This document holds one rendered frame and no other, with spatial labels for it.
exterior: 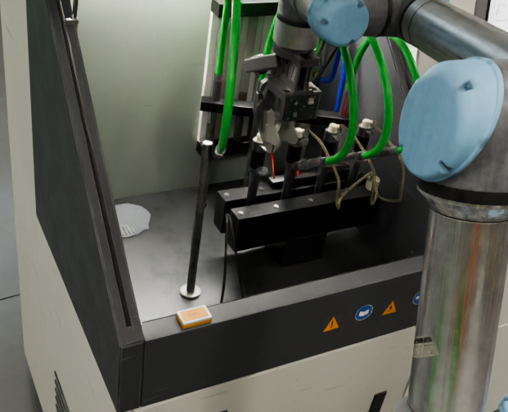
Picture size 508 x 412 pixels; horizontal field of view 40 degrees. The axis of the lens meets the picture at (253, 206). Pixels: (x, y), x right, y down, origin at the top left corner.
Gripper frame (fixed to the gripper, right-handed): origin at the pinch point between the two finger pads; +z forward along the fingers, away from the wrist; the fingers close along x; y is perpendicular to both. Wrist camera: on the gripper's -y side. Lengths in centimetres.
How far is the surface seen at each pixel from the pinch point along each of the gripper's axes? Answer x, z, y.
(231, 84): -15.0, -18.0, 9.9
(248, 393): -9.8, 39.2, 22.3
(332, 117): 21.5, 3.2, -11.5
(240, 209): -3.1, 15.2, -1.5
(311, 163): 7.2, 3.1, 3.7
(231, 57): -14.3, -21.2, 7.7
